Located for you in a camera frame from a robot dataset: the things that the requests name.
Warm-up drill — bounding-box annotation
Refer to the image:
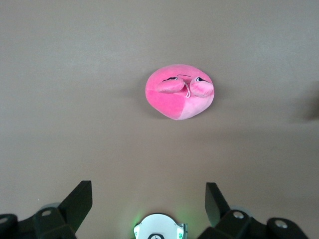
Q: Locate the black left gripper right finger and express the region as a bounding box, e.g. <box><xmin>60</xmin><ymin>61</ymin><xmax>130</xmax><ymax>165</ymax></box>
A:
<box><xmin>198</xmin><ymin>182</ymin><xmax>310</xmax><ymax>239</ymax></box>

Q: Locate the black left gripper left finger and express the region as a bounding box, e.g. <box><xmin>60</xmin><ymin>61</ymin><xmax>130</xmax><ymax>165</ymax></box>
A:
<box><xmin>0</xmin><ymin>180</ymin><xmax>93</xmax><ymax>239</ymax></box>

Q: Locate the pink round plush toy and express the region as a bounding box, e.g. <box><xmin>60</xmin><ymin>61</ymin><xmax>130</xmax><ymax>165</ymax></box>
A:
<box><xmin>145</xmin><ymin>64</ymin><xmax>215</xmax><ymax>121</ymax></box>

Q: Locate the brown table cover sheet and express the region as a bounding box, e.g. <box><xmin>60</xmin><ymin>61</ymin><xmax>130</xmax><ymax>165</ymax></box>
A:
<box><xmin>0</xmin><ymin>0</ymin><xmax>319</xmax><ymax>239</ymax></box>

